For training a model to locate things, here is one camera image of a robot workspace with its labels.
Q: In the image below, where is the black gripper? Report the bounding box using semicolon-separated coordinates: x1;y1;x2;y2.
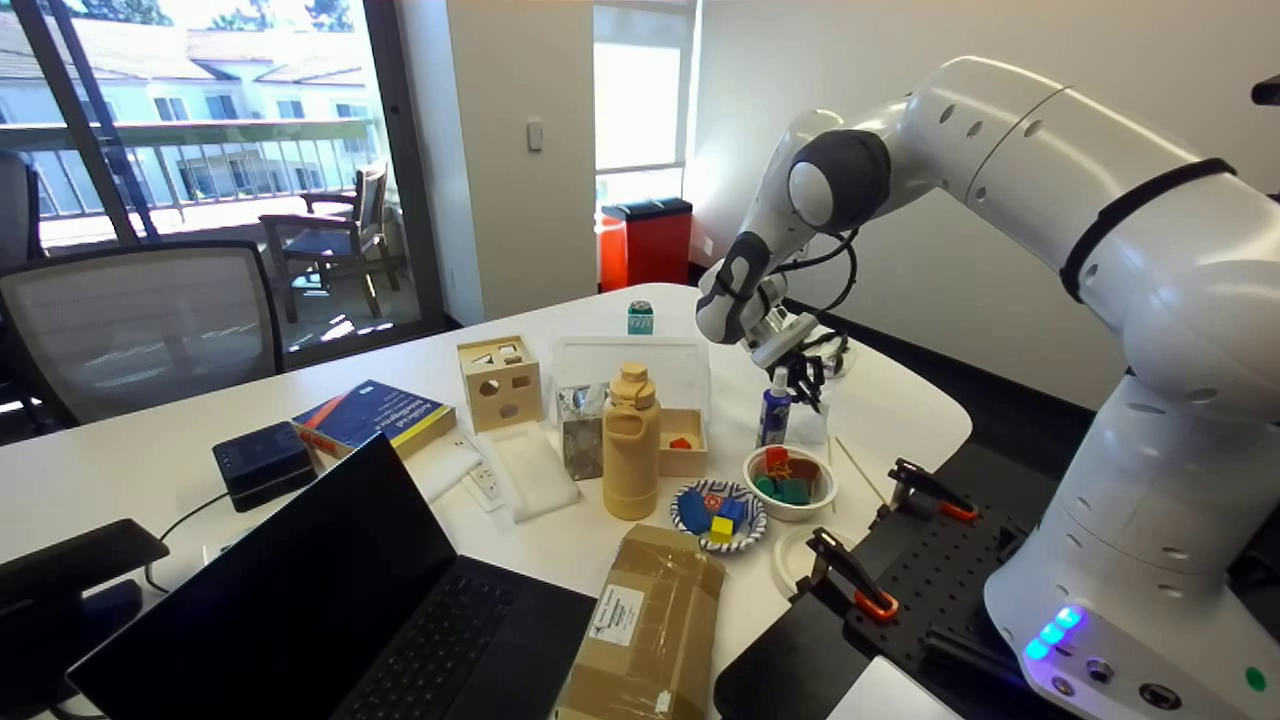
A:
785;341;840;410

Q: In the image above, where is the blue sanitizer bottle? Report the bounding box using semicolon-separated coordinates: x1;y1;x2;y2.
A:
754;367;796;448

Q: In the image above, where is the wooden chopstick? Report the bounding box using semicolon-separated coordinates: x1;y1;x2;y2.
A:
830;434;891;508

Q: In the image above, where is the green toy block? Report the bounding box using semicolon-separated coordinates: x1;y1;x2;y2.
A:
751;471;818;508

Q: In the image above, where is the white bowl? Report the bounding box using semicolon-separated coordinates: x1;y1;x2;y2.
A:
740;438;840;523

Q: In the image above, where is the black orange clamp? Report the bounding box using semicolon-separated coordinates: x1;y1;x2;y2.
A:
803;523;902;628
889;455;983;527

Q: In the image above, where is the colourful bowl of items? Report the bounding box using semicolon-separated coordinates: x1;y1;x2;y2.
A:
667;474;772;556

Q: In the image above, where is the small open wooden box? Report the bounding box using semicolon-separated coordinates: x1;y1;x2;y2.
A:
655;404;711;478

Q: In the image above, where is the blue toy block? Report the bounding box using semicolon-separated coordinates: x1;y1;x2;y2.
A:
674;486;716;534

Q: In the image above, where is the red bin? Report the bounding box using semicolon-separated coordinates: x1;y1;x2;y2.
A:
619;195;695;288

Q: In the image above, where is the black mounting board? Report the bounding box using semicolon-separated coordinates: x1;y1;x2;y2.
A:
711;438;1071;720

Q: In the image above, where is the clear glass jar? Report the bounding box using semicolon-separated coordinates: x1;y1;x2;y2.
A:
557;378;611;484

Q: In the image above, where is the orange bin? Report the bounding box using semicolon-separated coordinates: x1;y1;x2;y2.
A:
590;203;632;295

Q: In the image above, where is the brown cardboard box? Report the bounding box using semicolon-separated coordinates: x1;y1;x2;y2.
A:
551;521;732;720

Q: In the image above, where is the white plastic packet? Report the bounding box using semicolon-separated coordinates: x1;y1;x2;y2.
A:
474;419;585;523

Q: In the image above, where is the wooden shape sorter box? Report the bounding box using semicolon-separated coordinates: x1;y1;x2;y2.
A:
453;333;546;433

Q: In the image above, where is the white card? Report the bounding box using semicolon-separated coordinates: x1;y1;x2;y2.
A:
825;653;966;720

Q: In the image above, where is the narrow window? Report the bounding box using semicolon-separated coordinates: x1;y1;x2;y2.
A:
590;0;700;210

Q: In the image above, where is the white paper sheet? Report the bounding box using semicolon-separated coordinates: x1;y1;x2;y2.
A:
396;434;486;508

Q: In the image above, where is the blue book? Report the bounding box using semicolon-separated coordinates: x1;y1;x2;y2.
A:
293;376;460;459

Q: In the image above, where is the dark patio chair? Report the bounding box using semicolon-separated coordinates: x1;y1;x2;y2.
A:
254;161;413;333

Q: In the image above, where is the black square box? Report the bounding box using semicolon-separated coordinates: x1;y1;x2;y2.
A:
208;414;320;516

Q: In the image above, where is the black laptop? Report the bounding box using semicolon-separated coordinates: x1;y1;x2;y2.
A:
62;433;600;720

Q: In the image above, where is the glass patio door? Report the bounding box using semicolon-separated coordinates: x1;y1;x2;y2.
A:
0;0;453;367

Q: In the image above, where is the grey mesh office chair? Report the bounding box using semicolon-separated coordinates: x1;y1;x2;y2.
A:
0;234;282;433

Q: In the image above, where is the black phone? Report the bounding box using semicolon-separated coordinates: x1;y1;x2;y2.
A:
0;516;173;597

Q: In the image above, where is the black stand base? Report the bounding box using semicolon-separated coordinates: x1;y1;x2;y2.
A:
0;571;146;720

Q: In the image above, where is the dark office chair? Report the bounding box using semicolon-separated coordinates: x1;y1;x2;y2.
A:
0;146;44;271

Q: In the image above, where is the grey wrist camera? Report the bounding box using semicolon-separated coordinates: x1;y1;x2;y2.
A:
747;312;818;372

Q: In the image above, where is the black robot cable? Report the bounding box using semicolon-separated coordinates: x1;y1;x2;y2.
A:
772;225;863;327

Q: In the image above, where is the white cord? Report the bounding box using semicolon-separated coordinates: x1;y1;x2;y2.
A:
769;531;814;600

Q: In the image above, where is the black power cable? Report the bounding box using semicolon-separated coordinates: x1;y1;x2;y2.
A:
136;486;230;597

